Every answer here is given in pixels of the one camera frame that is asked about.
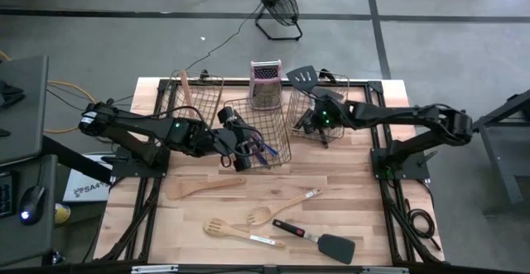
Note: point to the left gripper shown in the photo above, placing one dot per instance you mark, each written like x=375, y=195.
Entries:
x=234, y=139

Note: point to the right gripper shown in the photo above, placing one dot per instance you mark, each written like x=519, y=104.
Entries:
x=327, y=116

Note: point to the black slotted spatula steel shaft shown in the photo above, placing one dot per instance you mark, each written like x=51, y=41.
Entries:
x=302, y=77

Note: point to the long wooden spatula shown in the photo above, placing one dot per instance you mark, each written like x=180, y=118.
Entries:
x=186, y=92

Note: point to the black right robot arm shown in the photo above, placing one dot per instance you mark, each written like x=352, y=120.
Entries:
x=393, y=114

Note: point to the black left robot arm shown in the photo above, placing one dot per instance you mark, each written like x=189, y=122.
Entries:
x=136, y=127

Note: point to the wooden spoon head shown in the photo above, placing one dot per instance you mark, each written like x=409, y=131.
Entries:
x=258, y=216

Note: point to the pink steel box grater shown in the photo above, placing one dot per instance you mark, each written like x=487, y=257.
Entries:
x=265, y=75

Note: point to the short wooden spatula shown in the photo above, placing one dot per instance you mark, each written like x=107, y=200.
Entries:
x=182, y=189

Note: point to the dark metal stand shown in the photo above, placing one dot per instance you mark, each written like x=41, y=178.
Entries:
x=497, y=158

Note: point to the white printed box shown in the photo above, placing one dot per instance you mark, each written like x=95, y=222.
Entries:
x=83, y=191

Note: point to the yellow round object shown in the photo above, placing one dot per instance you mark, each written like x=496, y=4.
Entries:
x=62, y=214

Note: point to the black computer mouse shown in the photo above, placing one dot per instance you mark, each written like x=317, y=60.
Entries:
x=32, y=203

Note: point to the dark grey desk top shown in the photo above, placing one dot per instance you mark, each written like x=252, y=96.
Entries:
x=41, y=245

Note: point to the black desk object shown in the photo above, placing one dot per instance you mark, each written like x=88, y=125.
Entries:
x=10, y=92

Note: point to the black keyboard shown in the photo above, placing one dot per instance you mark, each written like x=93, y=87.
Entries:
x=6, y=193

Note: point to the black frame clamp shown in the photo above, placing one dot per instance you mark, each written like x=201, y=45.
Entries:
x=329, y=75
x=203, y=74

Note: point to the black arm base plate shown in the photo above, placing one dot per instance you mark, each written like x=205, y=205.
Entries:
x=414, y=170
x=141, y=168

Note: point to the black aluminium table frame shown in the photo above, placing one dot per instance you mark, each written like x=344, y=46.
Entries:
x=165, y=85

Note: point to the silver frame bracket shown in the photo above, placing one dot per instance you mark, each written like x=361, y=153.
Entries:
x=153, y=269
x=385, y=270

